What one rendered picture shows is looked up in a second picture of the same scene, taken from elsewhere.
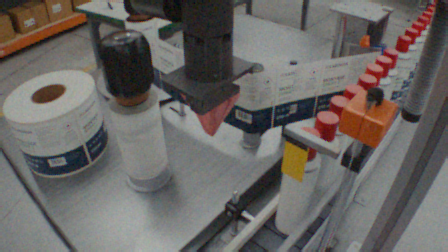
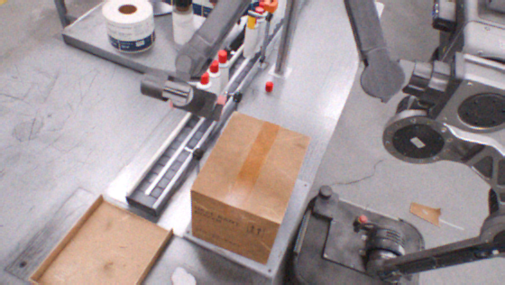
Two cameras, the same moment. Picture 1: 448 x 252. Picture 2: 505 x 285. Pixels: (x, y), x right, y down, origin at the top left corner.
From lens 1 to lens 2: 1.14 m
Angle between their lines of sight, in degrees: 21
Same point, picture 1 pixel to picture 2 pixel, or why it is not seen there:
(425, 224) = (306, 56)
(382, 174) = not seen: hidden behind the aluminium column
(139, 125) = (188, 19)
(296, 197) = (251, 40)
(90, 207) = (164, 60)
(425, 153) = (290, 16)
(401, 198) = (286, 33)
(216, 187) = not seen: hidden behind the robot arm
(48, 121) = (141, 22)
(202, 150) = not seen: hidden behind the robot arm
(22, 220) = (124, 75)
